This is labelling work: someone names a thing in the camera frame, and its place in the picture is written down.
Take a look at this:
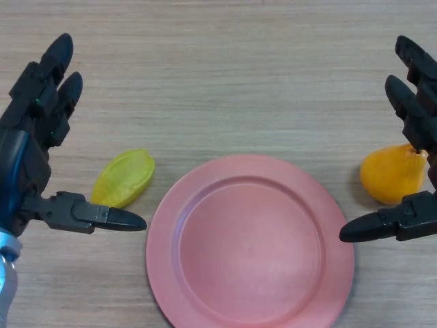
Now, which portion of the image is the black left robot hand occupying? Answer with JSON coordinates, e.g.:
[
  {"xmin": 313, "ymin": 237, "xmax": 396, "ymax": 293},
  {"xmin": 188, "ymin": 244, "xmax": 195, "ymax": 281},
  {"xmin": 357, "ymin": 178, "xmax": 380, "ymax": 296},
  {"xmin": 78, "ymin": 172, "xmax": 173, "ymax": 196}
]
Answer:
[{"xmin": 0, "ymin": 33, "xmax": 147, "ymax": 236}]

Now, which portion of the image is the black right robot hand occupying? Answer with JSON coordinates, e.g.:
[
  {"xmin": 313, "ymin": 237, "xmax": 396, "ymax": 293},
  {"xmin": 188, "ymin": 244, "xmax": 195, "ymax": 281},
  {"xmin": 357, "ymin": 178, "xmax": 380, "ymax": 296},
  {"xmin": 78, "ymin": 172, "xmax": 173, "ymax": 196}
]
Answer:
[{"xmin": 339, "ymin": 35, "xmax": 437, "ymax": 243}]

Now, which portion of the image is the yellow starfruit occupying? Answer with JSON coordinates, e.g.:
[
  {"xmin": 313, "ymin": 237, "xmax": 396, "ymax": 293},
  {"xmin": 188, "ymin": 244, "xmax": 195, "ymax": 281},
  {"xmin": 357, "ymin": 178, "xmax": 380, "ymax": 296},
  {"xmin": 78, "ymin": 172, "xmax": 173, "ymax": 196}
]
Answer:
[{"xmin": 90, "ymin": 148, "xmax": 156, "ymax": 208}]

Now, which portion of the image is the pink round plate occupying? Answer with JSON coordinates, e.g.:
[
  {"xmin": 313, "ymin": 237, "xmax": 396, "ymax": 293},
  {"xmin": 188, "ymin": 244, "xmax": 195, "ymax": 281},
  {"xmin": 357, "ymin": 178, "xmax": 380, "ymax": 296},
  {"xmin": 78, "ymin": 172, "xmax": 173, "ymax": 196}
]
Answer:
[{"xmin": 145, "ymin": 154, "xmax": 356, "ymax": 328}]

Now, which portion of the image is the orange yellow pear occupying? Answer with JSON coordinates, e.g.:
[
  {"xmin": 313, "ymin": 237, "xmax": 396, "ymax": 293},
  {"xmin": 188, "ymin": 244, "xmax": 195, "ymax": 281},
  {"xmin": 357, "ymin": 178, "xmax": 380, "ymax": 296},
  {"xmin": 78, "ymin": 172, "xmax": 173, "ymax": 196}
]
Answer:
[{"xmin": 359, "ymin": 143, "xmax": 429, "ymax": 206}]

